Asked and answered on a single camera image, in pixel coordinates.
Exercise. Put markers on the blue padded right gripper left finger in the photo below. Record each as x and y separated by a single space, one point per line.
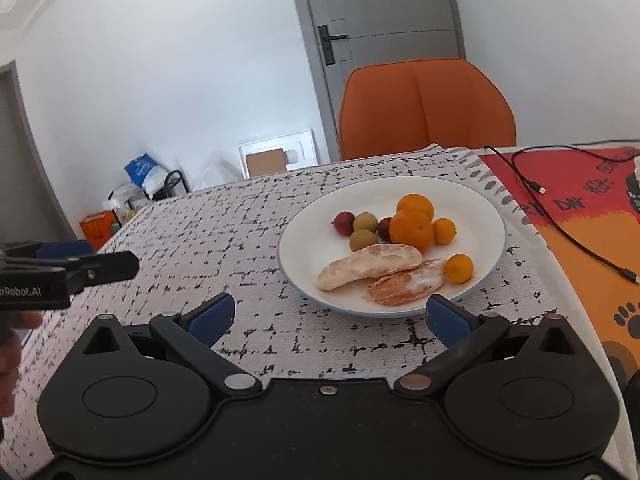
190 337

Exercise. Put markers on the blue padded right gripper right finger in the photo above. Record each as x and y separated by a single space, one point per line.
467 338

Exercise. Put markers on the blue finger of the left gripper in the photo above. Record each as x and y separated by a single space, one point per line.
60 250

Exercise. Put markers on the small tangerine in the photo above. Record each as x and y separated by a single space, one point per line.
459 269
444 231

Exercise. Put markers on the pomelo segment front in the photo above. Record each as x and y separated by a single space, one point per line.
408 286

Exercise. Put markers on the pomelo segment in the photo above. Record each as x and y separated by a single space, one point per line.
375 261
408 286

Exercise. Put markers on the pomelo segment back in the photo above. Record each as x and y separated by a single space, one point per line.
375 261

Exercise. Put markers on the large orange front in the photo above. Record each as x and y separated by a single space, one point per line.
413 228

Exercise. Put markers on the large orange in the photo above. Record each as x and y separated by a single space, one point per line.
416 202
413 228

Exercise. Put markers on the dark red plum front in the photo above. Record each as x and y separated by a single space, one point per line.
383 229

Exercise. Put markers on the large orange back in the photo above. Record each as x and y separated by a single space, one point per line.
416 202

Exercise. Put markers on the brown kiwi back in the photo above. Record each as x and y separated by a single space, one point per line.
361 239

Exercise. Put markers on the brown kiwi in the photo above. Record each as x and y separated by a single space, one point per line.
361 239
365 221

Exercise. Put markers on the brown kiwi front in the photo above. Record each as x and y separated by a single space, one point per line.
365 221

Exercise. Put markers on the red plum back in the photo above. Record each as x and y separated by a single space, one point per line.
344 223

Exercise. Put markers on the person's left hand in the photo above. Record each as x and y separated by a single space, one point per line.
11 354

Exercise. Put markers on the orange paper bag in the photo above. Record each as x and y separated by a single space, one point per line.
99 228

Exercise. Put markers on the grey left door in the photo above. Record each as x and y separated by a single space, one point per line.
30 211

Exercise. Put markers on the white black patterned tablecloth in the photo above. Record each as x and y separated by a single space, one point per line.
225 240

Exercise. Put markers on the blue white plastic bag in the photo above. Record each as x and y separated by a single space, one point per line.
146 173

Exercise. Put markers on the white ceramic plate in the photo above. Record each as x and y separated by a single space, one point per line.
309 242

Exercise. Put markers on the black metal rack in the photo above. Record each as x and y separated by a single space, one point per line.
130 197

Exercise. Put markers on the black device on mat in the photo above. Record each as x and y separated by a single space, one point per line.
631 396

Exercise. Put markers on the orange red cartoon mat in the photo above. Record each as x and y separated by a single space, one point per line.
593 195

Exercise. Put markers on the white framed board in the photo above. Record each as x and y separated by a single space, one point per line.
278 154

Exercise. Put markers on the orange chair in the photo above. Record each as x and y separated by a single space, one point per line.
406 106

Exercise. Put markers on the white charger adapter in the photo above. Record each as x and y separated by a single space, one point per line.
637 167

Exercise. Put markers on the grey door with handle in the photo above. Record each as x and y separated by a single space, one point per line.
343 35

